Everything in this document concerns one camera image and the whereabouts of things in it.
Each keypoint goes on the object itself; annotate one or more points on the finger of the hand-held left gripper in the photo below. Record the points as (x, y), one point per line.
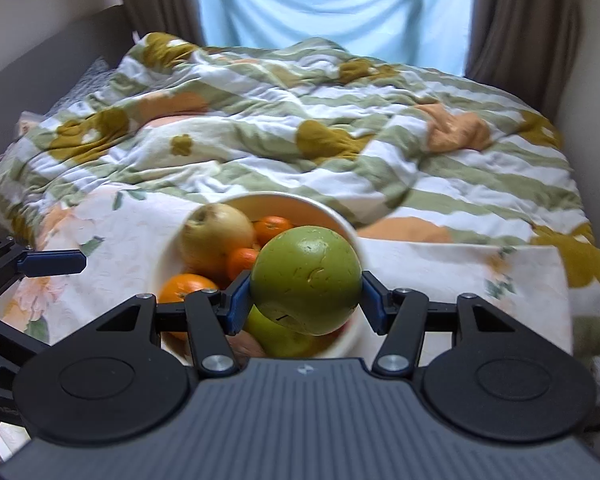
(55, 262)
(10, 337)

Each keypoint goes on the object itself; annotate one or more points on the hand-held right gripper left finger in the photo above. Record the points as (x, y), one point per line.
(237, 307)

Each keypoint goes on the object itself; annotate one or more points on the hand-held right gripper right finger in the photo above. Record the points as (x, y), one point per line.
(375, 305)

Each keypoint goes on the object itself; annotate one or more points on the brown kiwi with green sticker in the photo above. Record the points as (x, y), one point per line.
(244, 346)

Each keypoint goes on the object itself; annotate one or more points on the small mandarin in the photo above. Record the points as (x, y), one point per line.
(272, 230)
(240, 264)

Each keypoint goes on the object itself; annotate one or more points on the green apple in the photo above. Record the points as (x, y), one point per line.
(305, 280)
(280, 342)

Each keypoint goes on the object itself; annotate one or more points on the large orange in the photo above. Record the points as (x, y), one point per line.
(185, 290)

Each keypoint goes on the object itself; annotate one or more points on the yellow pear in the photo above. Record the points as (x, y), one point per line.
(217, 242)

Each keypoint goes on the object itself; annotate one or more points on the cream ceramic bowl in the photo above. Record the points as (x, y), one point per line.
(167, 265)

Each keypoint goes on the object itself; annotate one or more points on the white floral tablecloth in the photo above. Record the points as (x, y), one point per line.
(115, 225)

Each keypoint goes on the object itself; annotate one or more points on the grey patterned pillow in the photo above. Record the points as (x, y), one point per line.
(87, 85)

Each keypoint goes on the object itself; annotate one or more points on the floral striped quilt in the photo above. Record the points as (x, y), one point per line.
(280, 125)

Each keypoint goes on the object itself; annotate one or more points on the grey padded headboard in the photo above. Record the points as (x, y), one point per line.
(40, 55)

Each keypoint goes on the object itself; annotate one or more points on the light blue sheer curtain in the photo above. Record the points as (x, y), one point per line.
(330, 5)

